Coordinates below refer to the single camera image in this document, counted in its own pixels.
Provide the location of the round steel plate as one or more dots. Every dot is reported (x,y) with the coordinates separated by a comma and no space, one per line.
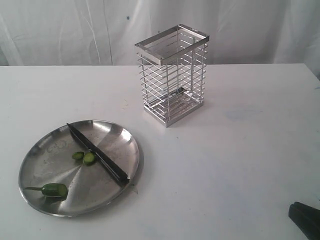
(90,187)

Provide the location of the wire metal utensil basket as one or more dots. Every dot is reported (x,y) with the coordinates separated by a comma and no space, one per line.
(172,68)

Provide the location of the white backdrop curtain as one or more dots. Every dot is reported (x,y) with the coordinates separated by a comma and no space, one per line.
(103,32)

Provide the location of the green cucumber piece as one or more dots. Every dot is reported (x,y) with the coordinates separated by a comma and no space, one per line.
(51,190)

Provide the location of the black handled knife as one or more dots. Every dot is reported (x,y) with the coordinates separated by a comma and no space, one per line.
(119,175)

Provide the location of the green round fruit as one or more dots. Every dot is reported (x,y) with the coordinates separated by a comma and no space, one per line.
(89,158)

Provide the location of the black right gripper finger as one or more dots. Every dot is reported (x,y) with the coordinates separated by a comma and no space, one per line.
(306,218)

